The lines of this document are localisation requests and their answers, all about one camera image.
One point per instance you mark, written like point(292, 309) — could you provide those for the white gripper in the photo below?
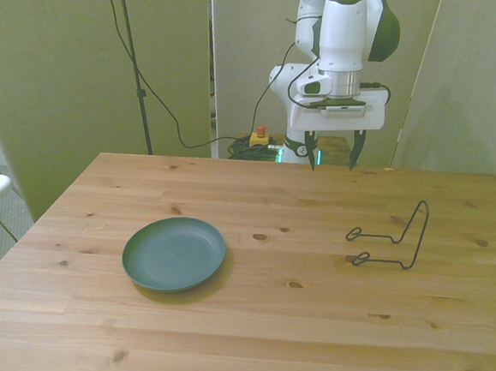
point(376, 111)

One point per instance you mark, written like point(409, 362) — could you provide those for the dark green round plate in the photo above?
point(174, 255)

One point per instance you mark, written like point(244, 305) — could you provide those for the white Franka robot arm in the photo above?
point(343, 38)

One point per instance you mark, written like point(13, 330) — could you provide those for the small wooden robot base table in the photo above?
point(334, 151)

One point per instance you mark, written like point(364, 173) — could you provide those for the yellow emergency stop button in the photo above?
point(260, 137)

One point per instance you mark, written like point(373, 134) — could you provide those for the black tripod stand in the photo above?
point(131, 51)

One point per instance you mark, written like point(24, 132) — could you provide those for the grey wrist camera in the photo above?
point(344, 112)

